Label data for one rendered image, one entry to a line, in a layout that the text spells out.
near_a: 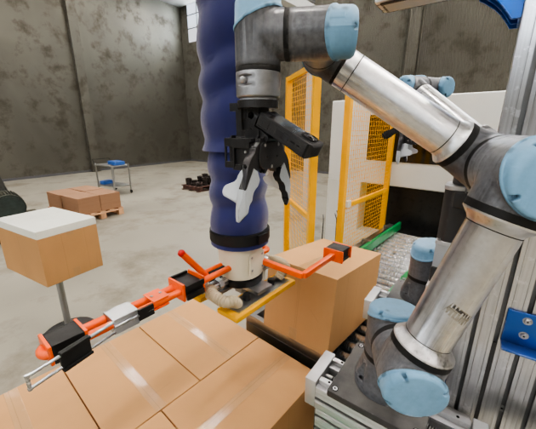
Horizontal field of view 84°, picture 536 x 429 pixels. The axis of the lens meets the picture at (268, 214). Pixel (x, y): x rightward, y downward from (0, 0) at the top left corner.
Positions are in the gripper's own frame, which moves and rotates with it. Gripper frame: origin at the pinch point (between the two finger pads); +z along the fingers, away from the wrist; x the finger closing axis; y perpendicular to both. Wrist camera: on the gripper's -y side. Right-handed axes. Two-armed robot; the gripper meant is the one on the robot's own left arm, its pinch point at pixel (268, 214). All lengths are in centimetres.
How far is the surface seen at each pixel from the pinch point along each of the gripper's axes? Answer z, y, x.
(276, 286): 44, 27, -43
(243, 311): 45, 27, -24
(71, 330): 32, 43, 21
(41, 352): 33, 43, 28
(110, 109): -78, 1196, -598
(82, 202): 114, 540, -181
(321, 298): 63, 22, -73
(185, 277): 32, 43, -13
